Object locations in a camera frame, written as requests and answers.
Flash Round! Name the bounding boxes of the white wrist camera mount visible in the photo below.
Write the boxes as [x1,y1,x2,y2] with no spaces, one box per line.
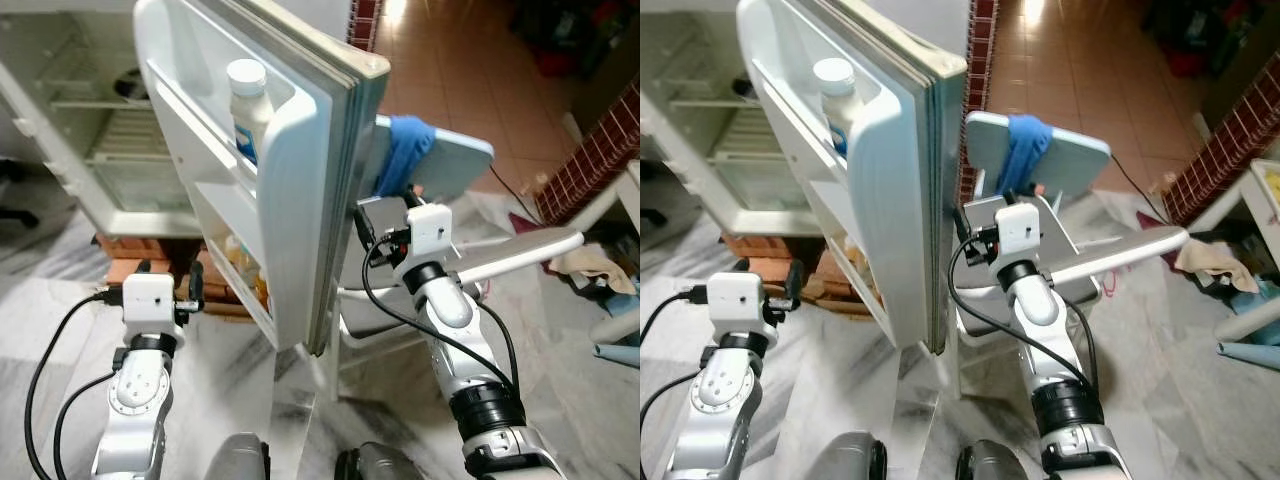
[707,271,764,335]
[406,203,453,267]
[121,271,177,337]
[994,202,1043,264]

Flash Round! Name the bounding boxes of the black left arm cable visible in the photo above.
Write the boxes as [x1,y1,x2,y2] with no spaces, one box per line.
[640,371,702,433]
[51,371,117,480]
[640,284,710,353]
[24,287,124,480]

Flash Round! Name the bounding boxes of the white oblong board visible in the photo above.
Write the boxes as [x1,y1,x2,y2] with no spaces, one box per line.
[445,227,587,289]
[1045,226,1192,289]

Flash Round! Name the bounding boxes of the grey fridge door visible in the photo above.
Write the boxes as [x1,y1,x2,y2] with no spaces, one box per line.
[737,0,954,358]
[133,0,393,358]

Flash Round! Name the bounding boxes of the beige crumpled cloth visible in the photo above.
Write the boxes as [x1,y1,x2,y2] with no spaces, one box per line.
[1174,237,1262,295]
[549,242,637,297]

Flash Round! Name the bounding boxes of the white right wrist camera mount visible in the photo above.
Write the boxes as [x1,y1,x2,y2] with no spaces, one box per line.
[406,203,453,267]
[994,202,1043,264]

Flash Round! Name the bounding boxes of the white plastic bottle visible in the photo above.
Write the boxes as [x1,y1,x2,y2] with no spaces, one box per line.
[226,58,277,167]
[813,56,862,157]

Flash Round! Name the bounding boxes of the pale blue plastic tube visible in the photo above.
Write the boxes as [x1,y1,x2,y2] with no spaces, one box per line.
[1214,294,1280,373]
[589,298,641,368]

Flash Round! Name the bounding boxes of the orange brick fridge plinth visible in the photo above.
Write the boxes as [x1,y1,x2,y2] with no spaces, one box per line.
[719,231,873,323]
[94,234,273,323]

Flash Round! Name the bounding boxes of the thin black floor cable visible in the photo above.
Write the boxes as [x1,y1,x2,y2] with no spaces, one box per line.
[489,164,542,223]
[1109,154,1167,218]

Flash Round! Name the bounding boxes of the grey robot left leg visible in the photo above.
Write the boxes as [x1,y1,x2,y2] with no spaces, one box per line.
[204,431,272,480]
[804,429,887,480]

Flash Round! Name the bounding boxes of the grey robot leg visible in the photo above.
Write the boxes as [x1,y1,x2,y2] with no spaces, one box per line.
[954,439,1042,480]
[334,442,427,480]
[804,429,887,480]
[204,431,272,480]

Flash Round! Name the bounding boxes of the white grey folding chair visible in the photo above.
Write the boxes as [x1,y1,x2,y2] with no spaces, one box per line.
[945,108,1114,403]
[320,113,501,403]

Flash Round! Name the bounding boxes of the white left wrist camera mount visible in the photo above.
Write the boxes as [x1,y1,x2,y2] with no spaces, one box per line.
[707,271,764,335]
[121,271,177,337]

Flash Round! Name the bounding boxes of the yellow drink bottle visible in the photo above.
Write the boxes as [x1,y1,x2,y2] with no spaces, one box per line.
[224,234,272,302]
[844,234,873,293]

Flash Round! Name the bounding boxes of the blue cloth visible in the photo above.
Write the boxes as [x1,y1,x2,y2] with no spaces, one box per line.
[374,114,437,199]
[1004,112,1057,197]

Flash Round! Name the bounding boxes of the clear crisper drawer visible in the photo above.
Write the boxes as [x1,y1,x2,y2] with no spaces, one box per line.
[90,159,202,214]
[714,157,792,212]

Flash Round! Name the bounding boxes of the grey robot right leg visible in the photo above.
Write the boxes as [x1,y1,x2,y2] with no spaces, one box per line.
[334,442,427,480]
[954,439,1042,480]

